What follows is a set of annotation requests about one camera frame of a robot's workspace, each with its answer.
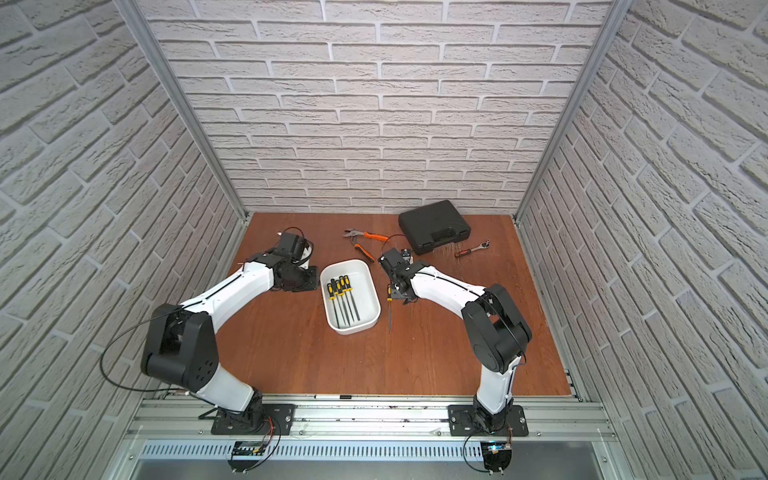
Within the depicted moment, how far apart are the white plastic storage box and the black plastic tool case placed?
0.22 metres

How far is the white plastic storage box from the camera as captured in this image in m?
0.89

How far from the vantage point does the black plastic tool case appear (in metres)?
1.09
